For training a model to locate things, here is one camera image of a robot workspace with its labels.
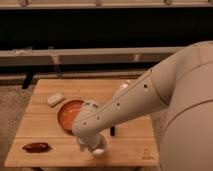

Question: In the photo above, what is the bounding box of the white wrapped packet left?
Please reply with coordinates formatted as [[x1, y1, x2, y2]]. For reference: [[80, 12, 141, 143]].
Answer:
[[47, 92, 64, 107]]

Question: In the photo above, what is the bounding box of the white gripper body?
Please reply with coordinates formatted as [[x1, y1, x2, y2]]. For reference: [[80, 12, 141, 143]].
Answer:
[[77, 133, 105, 153]]

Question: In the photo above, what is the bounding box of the grey horizontal rail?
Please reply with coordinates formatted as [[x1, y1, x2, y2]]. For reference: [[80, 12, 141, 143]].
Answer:
[[0, 46, 183, 66]]

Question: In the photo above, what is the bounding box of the white wrapped packet right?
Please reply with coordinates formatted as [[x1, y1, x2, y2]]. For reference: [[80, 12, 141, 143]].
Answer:
[[119, 80, 131, 90]]

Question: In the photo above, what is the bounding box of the orange ceramic bowl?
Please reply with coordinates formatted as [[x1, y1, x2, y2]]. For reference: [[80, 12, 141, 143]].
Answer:
[[57, 100, 83, 132]]

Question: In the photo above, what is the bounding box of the white wrapped packet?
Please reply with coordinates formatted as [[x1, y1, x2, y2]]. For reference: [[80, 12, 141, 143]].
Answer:
[[47, 92, 64, 107], [119, 80, 131, 90]]

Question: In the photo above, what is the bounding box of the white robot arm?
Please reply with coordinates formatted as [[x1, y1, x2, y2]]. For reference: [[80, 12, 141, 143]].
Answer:
[[71, 41, 213, 171]]

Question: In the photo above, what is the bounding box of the wooden table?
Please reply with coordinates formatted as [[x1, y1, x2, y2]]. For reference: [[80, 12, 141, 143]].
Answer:
[[5, 79, 159, 167]]

